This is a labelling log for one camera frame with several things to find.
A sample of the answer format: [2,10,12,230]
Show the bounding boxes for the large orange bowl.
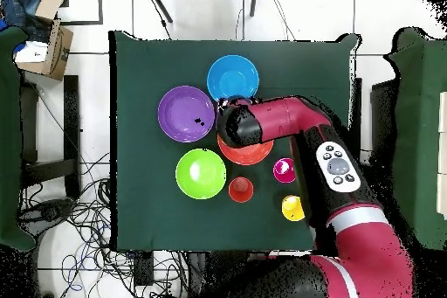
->
[217,135,274,167]

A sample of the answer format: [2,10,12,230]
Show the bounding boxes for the green bowl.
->
[175,148,227,201]

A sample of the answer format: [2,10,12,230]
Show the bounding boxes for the purple bowl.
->
[156,85,216,143]

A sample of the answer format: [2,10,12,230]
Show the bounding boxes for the pink cup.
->
[272,156,297,184]

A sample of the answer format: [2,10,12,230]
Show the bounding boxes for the orange cup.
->
[227,176,255,204]

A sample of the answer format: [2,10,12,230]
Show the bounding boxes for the large blue bowl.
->
[206,53,260,102]

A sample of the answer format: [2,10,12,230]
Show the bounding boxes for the yellow cup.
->
[281,194,306,223]

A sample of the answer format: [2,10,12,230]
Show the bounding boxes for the dark green tablecloth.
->
[108,30,362,254]

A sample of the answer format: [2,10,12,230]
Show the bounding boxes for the black power strip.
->
[133,250,155,287]

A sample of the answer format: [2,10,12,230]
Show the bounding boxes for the dark grey stand base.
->
[18,198,76,239]

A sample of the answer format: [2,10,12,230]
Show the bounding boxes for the cardboard box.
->
[13,0,74,83]

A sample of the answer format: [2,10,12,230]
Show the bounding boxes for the green covered side table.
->
[0,26,36,252]
[383,26,447,250]

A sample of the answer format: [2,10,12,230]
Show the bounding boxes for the white packet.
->
[14,40,49,65]

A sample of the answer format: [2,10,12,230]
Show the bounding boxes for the blue cloth bundle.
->
[0,0,68,45]

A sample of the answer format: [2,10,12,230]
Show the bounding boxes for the tangle of cables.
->
[20,150,189,298]

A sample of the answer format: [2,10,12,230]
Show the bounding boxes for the black chair frame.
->
[348,77,397,173]
[18,74,81,201]

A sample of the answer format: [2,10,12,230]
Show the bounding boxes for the white board black frame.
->
[55,0,104,26]

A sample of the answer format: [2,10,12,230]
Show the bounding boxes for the blue cable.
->
[62,255,85,294]

